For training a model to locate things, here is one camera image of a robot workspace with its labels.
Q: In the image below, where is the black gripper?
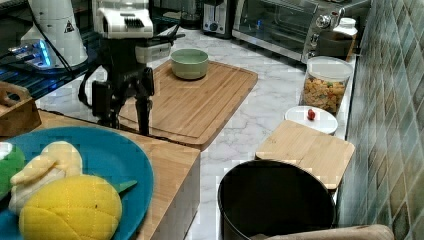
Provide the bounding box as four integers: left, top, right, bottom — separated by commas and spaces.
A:
92, 39, 154, 136

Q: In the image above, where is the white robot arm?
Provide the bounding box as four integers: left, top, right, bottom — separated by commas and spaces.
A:
21, 0, 155, 135

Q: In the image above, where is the blue plate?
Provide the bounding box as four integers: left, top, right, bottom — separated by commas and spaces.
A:
7, 127, 154, 240

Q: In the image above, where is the wooden cutting board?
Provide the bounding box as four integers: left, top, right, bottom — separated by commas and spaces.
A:
118, 59, 259, 152

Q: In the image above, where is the green bowl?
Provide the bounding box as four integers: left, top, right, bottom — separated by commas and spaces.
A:
170, 49, 209, 80

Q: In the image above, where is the cream plush garlic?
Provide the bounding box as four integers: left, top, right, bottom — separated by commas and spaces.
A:
8, 141, 83, 215

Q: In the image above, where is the small wooden caddy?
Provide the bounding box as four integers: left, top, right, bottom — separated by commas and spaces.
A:
0, 81, 41, 139

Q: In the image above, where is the yellow plush lemon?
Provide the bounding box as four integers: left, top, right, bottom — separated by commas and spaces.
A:
19, 175, 137, 240

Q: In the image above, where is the red green plush toy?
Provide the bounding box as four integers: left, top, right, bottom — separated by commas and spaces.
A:
0, 142, 25, 199

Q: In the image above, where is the black toaster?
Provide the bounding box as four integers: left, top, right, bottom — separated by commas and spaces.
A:
202, 0, 236, 39

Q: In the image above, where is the black utensil holder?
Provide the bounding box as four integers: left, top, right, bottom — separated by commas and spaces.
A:
217, 160, 335, 240

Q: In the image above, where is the stainless toaster oven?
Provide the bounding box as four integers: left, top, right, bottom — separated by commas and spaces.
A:
232, 0, 371, 63

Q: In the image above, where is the pink pot white lid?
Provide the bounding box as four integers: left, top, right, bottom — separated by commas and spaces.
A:
285, 106, 338, 135

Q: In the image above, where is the glass jar of pasta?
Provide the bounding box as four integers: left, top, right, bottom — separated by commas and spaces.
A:
302, 56, 353, 115

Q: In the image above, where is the teal canister wooden lid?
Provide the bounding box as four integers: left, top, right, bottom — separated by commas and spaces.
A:
255, 120, 355, 191

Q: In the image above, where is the white capped bottle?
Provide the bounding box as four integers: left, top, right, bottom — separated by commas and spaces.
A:
333, 17, 358, 61

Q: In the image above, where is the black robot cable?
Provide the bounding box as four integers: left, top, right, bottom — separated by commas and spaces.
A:
28, 13, 101, 109

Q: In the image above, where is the tan utensil handle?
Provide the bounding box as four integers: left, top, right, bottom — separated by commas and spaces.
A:
248, 224, 395, 240

